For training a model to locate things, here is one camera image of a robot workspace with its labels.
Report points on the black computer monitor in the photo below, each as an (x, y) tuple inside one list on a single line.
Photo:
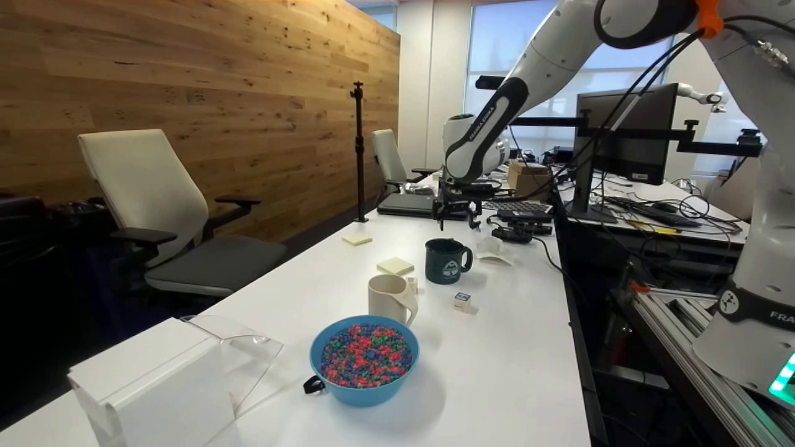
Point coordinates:
[(641, 138)]

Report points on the brown cardboard box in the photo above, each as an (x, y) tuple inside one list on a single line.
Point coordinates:
[(535, 177)]

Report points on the small clear packet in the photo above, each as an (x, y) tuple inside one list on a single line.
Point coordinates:
[(465, 302)]

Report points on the cream ceramic mug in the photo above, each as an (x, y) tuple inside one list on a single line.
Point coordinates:
[(389, 300)]

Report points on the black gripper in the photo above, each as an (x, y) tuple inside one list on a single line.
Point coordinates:
[(463, 195)]

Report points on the dark closed laptop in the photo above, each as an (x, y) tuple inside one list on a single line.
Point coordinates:
[(405, 204)]

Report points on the colourful candy heap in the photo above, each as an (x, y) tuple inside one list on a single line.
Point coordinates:
[(363, 354)]

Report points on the black desk device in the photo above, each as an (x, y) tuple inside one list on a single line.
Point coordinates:
[(522, 225)]

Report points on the dark green mug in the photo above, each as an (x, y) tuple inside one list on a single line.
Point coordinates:
[(443, 262)]

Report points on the small black clip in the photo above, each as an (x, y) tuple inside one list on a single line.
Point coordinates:
[(315, 383)]

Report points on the clear acrylic holder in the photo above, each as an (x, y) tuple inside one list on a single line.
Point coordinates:
[(249, 352)]

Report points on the small white office chair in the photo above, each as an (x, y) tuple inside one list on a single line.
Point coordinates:
[(389, 158)]

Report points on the blue plastic bowl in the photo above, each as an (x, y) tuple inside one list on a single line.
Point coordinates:
[(363, 395)]

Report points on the large white office chair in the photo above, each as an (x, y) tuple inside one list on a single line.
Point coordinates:
[(150, 189)]

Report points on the yellow sticky note pad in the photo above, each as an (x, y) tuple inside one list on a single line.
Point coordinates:
[(396, 267), (356, 240)]

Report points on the aluminium rail frame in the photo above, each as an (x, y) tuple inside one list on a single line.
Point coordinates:
[(704, 364)]

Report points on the pale paper stack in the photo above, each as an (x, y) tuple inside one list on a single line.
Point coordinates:
[(158, 388)]

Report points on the black tripod pole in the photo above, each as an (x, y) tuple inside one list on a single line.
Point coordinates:
[(358, 151)]

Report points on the grey keyboard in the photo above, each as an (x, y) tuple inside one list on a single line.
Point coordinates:
[(520, 202)]

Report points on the black stereo camera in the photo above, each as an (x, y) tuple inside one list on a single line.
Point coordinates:
[(489, 84)]

